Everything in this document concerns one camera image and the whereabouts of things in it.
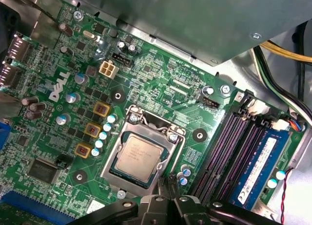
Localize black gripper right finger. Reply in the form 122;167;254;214
168;175;284;225

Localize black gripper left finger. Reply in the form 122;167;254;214
89;177;176;225

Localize metal socket cover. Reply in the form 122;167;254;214
99;104;186;197

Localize silver square CPU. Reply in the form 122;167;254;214
114;133;164;184

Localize blue RAM stick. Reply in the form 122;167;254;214
233;131;293;210

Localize yellow framed square inductor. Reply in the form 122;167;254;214
75;142;92;159
93;101;111;117
84;122;102;138

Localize blue expansion slot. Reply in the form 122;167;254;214
0;190;77;225

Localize black square chipset chip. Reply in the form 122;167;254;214
26;158;60;185

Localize white board connector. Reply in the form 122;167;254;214
270;118;290;131
248;99;271;115

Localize blue VGA port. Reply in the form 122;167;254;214
0;119;13;150

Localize beige four-pin power socket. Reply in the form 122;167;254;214
98;60;119;80

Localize black PC case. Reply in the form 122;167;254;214
0;0;312;225

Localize green motherboard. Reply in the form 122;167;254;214
0;0;307;225

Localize grey power supply unit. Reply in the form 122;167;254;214
80;0;312;68

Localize red black twisted wire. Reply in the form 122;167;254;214
279;167;295;224

